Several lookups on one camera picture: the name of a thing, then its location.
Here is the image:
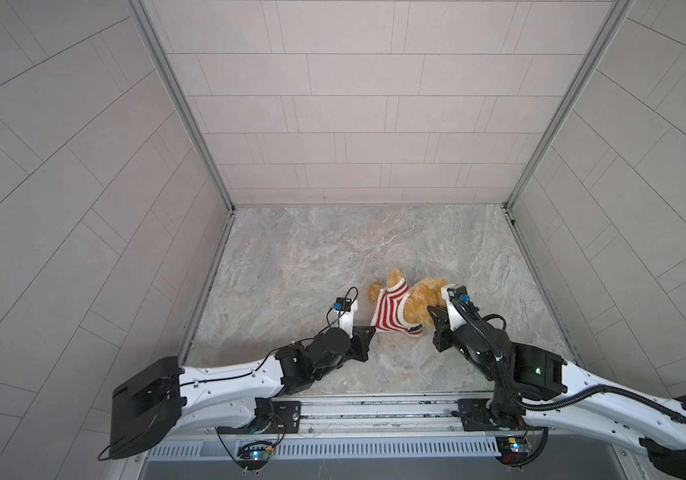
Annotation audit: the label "tan plush teddy bear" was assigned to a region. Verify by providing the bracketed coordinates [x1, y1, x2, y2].
[376, 268, 450, 328]

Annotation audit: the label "red white striped knit sweater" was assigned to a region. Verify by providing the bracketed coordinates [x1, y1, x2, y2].
[368, 279, 423, 337]

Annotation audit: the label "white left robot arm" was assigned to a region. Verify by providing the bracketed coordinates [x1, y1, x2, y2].
[99, 326, 375, 461]

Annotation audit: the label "right circuit board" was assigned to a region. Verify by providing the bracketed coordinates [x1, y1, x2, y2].
[495, 436, 530, 465]

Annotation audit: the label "circuit board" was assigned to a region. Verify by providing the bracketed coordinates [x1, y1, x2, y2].
[237, 440, 276, 471]
[495, 436, 530, 465]

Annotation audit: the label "left circuit board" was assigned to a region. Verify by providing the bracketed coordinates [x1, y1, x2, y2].
[237, 440, 276, 471]

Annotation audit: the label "white ventilation grille strip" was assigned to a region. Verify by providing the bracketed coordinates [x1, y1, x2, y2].
[148, 436, 501, 461]

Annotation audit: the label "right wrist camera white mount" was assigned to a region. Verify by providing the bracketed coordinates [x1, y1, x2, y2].
[441, 284, 472, 331]

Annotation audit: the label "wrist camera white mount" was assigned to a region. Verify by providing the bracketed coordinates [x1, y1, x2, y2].
[441, 284, 472, 331]
[332, 297, 358, 338]

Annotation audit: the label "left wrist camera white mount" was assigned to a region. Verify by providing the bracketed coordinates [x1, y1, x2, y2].
[332, 297, 358, 338]

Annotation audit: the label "thin black left cable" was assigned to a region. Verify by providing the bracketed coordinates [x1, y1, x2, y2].
[96, 286, 360, 463]

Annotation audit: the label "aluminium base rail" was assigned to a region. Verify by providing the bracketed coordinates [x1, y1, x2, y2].
[138, 391, 566, 442]

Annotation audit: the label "aluminium corner post right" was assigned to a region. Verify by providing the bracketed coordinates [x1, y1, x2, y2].
[504, 0, 635, 215]

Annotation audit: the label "aluminium corner post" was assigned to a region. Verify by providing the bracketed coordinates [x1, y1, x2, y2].
[504, 0, 635, 215]
[128, 0, 236, 216]

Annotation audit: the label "aluminium corner post left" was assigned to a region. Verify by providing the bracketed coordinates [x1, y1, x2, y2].
[128, 0, 236, 216]

